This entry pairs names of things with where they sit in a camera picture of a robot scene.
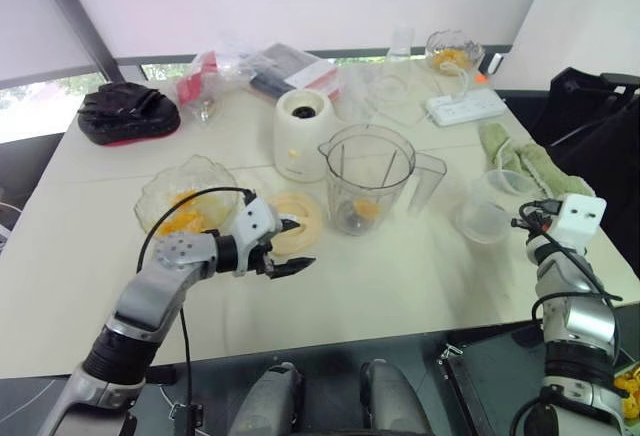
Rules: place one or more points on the clear bag with red pack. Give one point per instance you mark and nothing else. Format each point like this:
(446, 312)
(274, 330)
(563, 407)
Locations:
(200, 81)

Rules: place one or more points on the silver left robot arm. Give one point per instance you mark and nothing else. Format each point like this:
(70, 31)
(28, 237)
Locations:
(150, 281)

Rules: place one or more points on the white blender base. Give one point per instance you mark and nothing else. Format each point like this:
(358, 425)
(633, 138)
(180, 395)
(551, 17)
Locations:
(300, 141)

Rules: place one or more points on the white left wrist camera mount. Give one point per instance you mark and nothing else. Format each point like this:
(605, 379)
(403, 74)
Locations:
(252, 223)

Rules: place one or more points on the clear glass cup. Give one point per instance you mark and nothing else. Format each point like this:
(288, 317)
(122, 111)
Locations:
(401, 46)

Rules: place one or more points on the white power strip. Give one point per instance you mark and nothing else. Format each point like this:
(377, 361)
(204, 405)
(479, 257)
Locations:
(465, 106)

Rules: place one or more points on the cream blender jar lid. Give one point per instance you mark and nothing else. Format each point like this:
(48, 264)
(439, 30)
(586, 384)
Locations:
(305, 216)

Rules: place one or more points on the black flat case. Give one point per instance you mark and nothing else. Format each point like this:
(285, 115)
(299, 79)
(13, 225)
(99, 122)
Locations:
(495, 386)

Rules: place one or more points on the orange segments pile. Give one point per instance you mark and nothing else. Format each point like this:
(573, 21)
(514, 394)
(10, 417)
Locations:
(190, 221)

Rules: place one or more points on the green towel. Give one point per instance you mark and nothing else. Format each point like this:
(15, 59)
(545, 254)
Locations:
(540, 161)

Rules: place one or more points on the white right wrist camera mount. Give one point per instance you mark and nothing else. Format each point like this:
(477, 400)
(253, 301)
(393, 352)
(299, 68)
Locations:
(580, 218)

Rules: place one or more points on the black chair with bag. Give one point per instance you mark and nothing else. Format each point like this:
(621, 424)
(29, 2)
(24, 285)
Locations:
(590, 121)

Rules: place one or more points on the dark rounded grey shape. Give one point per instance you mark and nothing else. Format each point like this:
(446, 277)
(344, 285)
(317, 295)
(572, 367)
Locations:
(270, 401)
(392, 396)

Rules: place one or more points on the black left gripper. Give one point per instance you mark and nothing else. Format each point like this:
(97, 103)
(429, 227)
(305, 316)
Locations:
(265, 258)

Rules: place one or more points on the clear plastic blender jar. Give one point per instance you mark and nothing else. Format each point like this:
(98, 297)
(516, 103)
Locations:
(365, 171)

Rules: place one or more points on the orange segment piece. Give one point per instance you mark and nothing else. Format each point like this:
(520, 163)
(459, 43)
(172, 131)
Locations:
(366, 208)

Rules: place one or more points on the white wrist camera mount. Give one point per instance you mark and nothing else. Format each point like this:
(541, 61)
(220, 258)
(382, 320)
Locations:
(580, 218)
(252, 223)

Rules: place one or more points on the black and red pouch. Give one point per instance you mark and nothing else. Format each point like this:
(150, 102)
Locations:
(130, 116)

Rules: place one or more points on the plastic bags with packages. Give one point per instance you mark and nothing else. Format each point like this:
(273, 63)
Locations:
(295, 68)

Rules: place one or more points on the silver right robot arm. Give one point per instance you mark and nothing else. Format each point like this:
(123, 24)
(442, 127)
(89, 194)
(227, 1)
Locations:
(590, 321)

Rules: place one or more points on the small glass bowl with orange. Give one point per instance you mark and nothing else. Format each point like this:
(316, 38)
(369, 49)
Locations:
(452, 53)

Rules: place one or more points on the yellow lumpy object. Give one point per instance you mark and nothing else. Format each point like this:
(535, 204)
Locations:
(629, 386)

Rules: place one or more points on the clear plastic cup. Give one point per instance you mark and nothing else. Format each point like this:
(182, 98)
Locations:
(487, 211)

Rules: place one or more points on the large glass bowl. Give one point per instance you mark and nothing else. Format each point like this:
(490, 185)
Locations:
(170, 186)

